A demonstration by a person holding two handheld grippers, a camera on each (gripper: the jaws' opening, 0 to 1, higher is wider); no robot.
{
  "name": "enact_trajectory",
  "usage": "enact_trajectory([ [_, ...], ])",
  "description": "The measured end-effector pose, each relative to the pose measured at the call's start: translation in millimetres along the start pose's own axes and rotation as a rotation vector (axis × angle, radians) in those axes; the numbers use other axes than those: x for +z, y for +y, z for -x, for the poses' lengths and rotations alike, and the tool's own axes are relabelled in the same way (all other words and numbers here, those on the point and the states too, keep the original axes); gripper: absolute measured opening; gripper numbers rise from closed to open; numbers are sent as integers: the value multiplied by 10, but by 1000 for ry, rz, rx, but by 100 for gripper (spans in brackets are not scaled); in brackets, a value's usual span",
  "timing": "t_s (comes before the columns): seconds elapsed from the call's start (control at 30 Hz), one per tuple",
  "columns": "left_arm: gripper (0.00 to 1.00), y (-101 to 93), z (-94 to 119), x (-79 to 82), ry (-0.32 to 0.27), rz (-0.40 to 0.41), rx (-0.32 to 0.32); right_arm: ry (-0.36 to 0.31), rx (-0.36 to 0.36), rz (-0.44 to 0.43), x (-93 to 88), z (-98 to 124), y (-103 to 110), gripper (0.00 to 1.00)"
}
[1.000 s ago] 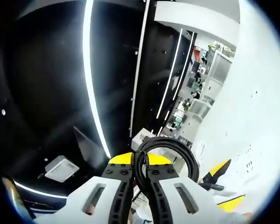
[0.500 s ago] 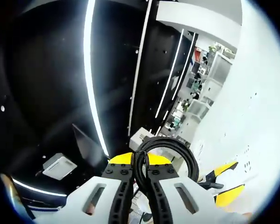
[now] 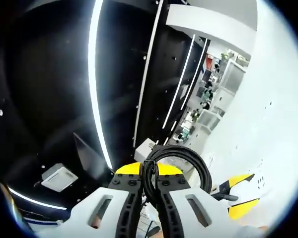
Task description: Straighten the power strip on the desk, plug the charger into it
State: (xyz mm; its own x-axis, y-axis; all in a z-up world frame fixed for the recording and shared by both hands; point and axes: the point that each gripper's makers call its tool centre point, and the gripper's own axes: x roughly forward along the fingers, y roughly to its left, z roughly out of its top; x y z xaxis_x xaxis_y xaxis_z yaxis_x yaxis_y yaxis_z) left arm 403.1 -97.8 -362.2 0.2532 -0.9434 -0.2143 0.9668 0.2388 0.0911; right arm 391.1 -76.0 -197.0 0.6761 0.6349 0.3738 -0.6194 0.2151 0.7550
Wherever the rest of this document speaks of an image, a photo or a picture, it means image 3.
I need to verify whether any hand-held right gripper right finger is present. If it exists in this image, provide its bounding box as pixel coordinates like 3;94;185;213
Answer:
155;162;241;238

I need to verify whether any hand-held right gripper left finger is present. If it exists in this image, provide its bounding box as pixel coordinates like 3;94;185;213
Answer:
37;162;143;238

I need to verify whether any black charger cable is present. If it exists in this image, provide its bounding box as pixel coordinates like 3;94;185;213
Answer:
143;144;214;238

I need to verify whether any white charger block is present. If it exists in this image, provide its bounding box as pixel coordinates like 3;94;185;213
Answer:
134;138;156;162

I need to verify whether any wide ceiling light strip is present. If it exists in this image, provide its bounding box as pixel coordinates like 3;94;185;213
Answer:
87;0;113;172

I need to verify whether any curved ceiling light strip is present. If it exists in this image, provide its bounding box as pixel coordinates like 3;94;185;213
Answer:
132;0;165;147

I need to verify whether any ceiling air vent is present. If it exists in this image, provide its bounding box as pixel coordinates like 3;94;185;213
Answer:
40;163;79;193

